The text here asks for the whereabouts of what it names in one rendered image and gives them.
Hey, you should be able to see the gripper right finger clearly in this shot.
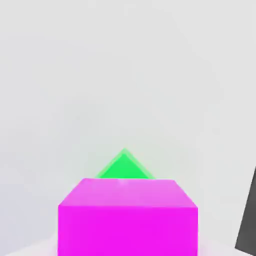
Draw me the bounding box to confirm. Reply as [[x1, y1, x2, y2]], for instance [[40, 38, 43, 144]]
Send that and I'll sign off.
[[197, 235, 252, 256]]

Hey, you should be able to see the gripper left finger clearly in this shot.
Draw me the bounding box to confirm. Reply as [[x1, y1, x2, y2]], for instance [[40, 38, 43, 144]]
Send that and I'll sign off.
[[4, 232, 59, 256]]

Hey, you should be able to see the small magenta cube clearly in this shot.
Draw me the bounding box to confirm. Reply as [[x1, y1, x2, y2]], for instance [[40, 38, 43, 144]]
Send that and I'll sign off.
[[57, 177, 199, 256]]

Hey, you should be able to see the small green cube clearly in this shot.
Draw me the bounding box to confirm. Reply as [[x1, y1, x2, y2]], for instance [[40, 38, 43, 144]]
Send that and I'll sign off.
[[94, 147, 156, 180]]

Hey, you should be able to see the large dark grey box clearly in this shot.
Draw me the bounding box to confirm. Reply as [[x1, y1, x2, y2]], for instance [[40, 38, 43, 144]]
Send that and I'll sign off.
[[234, 165, 256, 256]]

